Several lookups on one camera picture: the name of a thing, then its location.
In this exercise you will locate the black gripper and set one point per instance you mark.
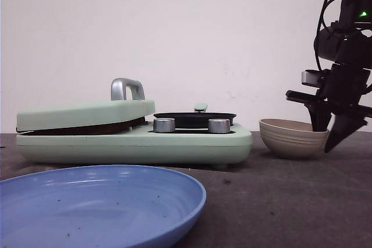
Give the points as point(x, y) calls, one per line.
point(340, 95)

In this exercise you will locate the silver control knob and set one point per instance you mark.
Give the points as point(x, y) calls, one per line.
point(219, 126)
point(164, 125)

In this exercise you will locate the silver left control knob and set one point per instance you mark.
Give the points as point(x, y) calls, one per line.
point(164, 125)

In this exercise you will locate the mint green breakfast maker lid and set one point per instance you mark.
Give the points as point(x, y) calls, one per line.
point(127, 108)

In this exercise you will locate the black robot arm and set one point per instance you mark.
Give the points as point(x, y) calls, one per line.
point(344, 41)

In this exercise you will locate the mint green breakfast maker base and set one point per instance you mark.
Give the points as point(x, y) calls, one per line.
point(140, 145)

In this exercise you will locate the silver right control knob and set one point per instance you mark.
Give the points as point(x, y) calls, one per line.
point(219, 126)

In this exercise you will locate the black round frying pan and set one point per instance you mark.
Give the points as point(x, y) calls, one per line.
point(195, 119)

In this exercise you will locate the beige ribbed bowl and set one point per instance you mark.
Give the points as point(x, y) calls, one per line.
point(291, 139)

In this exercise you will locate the blue plastic plate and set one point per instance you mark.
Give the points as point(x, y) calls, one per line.
point(100, 206)

